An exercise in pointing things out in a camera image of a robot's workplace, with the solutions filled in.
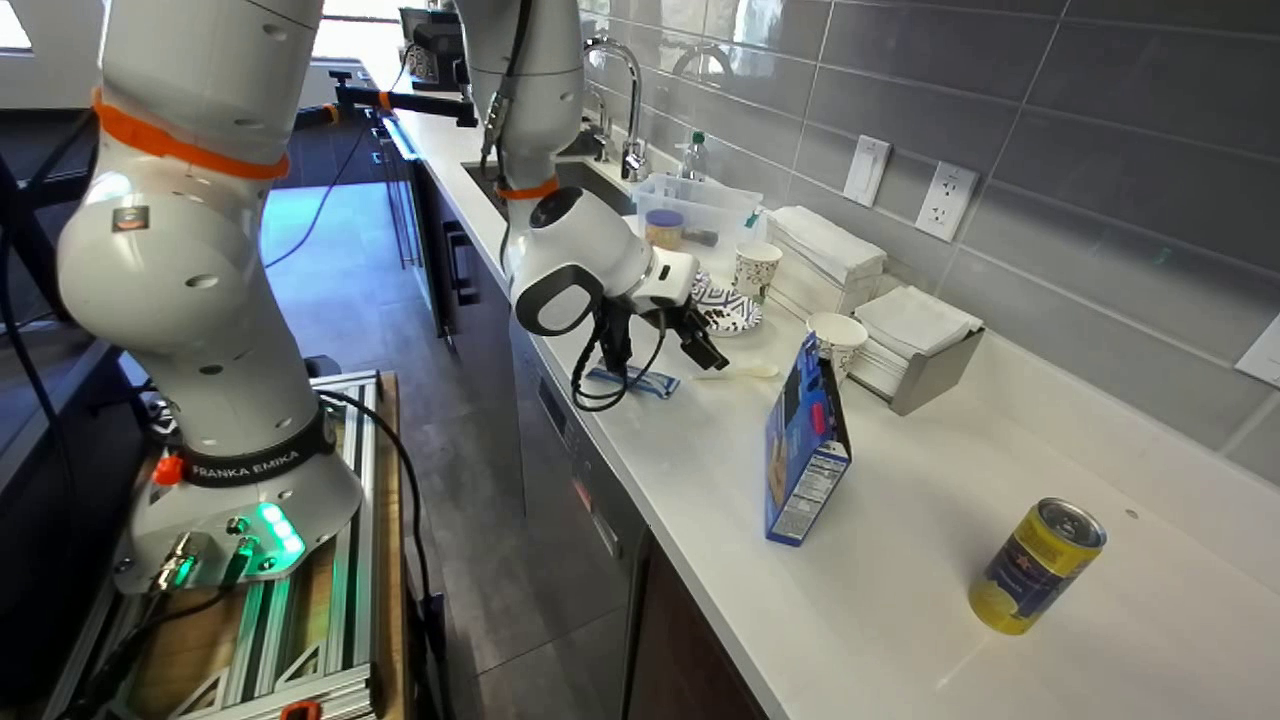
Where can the white light switch plate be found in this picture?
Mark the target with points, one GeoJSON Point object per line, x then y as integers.
{"type": "Point", "coordinates": [864, 169]}

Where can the white rectangular box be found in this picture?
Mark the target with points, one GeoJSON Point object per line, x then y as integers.
{"type": "Point", "coordinates": [922, 351]}

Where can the yellow labelled tin can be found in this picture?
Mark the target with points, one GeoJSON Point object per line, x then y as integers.
{"type": "Point", "coordinates": [1038, 564]}

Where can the plain white paper cup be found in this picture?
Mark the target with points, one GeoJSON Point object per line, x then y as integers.
{"type": "Point", "coordinates": [837, 340]}

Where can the bright window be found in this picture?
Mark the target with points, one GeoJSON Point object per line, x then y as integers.
{"type": "Point", "coordinates": [363, 11]}

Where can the brown cabinet door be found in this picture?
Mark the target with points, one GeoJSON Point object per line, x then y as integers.
{"type": "Point", "coordinates": [682, 654]}

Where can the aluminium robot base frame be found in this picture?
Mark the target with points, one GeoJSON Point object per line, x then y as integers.
{"type": "Point", "coordinates": [342, 643]}

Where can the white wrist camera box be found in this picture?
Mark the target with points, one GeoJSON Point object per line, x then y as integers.
{"type": "Point", "coordinates": [664, 282]}

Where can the chrome sink faucet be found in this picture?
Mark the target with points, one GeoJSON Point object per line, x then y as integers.
{"type": "Point", "coordinates": [631, 104]}

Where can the blue white paper bowl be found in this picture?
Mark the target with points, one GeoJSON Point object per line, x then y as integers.
{"type": "Point", "coordinates": [734, 311]}

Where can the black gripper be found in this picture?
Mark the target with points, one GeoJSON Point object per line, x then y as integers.
{"type": "Point", "coordinates": [643, 311]}

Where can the stack of white napkins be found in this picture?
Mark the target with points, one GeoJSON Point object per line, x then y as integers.
{"type": "Point", "coordinates": [827, 262]}

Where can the patterned paper cup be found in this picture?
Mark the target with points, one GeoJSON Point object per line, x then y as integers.
{"type": "Point", "coordinates": [759, 271]}

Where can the blue cardboard food box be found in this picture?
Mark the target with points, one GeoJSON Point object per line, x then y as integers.
{"type": "Point", "coordinates": [804, 444]}

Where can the grey under-counter dishwasher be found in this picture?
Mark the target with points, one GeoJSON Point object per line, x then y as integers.
{"type": "Point", "coordinates": [574, 507]}

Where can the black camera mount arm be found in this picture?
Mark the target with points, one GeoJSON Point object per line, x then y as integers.
{"type": "Point", "coordinates": [403, 100]}

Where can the clear plastic container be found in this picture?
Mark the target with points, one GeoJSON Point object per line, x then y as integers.
{"type": "Point", "coordinates": [705, 205]}

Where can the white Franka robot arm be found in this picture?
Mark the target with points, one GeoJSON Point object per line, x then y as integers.
{"type": "Point", "coordinates": [173, 264]}

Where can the white power outlet plate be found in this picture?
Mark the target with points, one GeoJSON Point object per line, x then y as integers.
{"type": "Point", "coordinates": [947, 201]}

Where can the white blank wall plate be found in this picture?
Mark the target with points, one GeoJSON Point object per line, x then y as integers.
{"type": "Point", "coordinates": [1260, 353]}

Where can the small soap bottle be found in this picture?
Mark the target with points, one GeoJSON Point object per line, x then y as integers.
{"type": "Point", "coordinates": [692, 152]}

